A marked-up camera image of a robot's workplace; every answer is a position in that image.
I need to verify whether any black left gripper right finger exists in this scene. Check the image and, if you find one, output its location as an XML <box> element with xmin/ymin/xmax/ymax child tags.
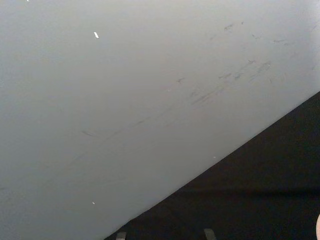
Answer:
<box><xmin>203</xmin><ymin>227</ymin><xmax>217</xmax><ymax>240</ymax></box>

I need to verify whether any black table cloth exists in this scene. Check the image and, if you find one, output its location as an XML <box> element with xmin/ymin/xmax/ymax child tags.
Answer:
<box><xmin>103</xmin><ymin>91</ymin><xmax>320</xmax><ymax>240</ymax></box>

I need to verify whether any pale grey wall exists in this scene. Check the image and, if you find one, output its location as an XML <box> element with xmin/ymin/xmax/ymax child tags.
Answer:
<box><xmin>0</xmin><ymin>0</ymin><xmax>320</xmax><ymax>240</ymax></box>

